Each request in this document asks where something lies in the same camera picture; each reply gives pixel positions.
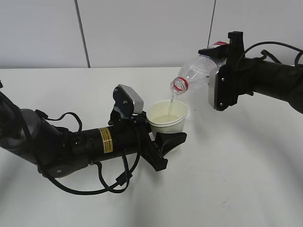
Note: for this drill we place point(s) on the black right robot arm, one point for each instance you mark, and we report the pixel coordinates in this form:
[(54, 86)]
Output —
[(245, 76)]

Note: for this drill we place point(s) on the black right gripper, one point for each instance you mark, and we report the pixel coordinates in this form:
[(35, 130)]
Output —
[(232, 83)]

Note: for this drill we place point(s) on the clear water bottle red label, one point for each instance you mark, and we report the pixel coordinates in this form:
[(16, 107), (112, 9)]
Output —
[(195, 73)]

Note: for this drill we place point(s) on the white paper cup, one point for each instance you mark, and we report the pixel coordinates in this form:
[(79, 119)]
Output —
[(167, 116)]

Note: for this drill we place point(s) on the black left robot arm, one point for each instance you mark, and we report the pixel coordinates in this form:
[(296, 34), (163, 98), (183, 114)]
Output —
[(30, 135)]

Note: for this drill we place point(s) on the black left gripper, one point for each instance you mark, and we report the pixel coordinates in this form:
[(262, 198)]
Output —
[(132, 136)]

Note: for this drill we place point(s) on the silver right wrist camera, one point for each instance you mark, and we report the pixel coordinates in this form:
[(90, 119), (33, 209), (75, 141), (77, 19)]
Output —
[(219, 94)]

